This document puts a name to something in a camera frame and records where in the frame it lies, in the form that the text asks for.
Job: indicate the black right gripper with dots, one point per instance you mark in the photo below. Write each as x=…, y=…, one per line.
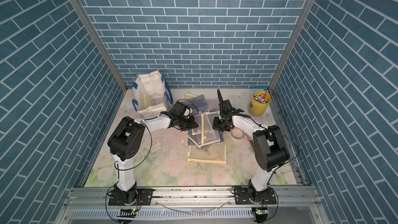
x=216, y=126

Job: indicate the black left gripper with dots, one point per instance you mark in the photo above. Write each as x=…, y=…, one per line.
x=191, y=125

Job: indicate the yellow trim mesh pouch top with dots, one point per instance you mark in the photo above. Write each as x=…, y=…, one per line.
x=204, y=134

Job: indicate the yellow trim mesh pouch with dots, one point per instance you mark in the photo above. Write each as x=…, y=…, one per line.
x=215, y=154
x=204, y=134

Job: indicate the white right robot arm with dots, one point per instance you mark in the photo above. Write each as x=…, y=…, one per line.
x=270, y=146

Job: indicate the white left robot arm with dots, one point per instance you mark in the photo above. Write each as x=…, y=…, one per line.
x=125, y=141

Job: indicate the pale purple mesh pouch back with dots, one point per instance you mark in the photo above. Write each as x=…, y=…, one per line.
x=212, y=105

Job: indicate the grey blue zipper pouch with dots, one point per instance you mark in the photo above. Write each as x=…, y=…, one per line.
x=197, y=103

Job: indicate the yellow trim mesh pouch front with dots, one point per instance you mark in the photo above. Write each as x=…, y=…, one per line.
x=215, y=154

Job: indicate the white canvas tote bag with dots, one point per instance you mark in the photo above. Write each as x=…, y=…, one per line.
x=151, y=95

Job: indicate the roll of clear tape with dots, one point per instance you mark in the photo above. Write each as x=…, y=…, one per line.
x=237, y=133

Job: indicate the striped flag drink can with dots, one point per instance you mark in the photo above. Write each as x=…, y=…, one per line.
x=250, y=139

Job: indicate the yellow cup with markers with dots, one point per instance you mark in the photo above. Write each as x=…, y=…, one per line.
x=259, y=103

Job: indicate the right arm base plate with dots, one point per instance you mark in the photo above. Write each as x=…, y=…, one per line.
x=248, y=195

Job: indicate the aluminium front rail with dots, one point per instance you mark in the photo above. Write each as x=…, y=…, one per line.
x=289, y=196

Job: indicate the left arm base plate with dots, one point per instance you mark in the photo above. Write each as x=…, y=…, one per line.
x=134, y=196

